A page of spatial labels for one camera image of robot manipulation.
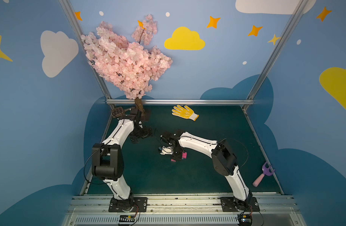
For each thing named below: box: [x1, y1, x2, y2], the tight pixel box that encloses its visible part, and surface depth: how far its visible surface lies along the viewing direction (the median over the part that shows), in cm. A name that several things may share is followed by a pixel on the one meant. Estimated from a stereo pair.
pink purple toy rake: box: [252, 161, 276, 187], surface depth 87 cm
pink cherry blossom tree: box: [80, 14, 173, 117], surface depth 76 cm
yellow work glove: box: [171, 104, 199, 122], surface depth 121 cm
